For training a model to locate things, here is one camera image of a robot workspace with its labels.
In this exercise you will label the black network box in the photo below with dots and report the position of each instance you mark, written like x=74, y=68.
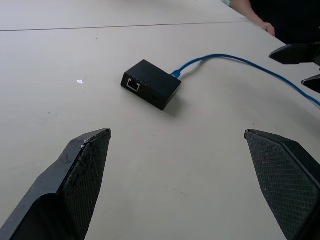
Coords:
x=152, y=83

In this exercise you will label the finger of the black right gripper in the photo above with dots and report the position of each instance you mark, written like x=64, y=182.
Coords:
x=313, y=83
x=297, y=54

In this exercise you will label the bystander's dark clothing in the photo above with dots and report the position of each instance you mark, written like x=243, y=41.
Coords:
x=292, y=17

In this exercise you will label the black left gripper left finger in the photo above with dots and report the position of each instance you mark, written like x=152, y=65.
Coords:
x=62, y=190

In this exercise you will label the small white paper scrap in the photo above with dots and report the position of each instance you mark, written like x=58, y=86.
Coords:
x=80, y=81

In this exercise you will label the bystander's bare hand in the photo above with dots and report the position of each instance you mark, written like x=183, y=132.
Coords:
x=269, y=27

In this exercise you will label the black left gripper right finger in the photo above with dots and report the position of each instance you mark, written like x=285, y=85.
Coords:
x=287, y=180

